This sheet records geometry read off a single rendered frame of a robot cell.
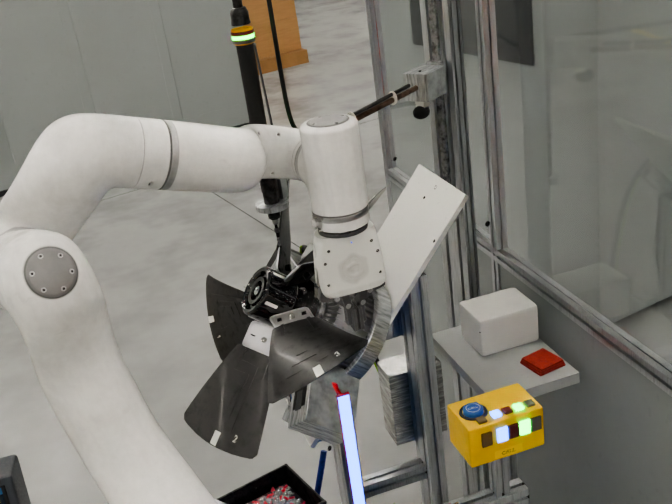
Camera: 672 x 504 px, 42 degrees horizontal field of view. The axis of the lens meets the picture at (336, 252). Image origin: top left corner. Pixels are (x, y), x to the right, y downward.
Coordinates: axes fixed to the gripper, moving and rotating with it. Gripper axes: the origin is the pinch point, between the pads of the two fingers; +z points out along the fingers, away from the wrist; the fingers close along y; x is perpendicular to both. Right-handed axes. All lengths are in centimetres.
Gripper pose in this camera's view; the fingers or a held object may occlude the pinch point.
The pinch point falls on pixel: (355, 315)
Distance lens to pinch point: 136.8
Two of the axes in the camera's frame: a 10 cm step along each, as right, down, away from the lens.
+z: 1.3, 9.0, 4.1
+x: -3.1, -3.6, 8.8
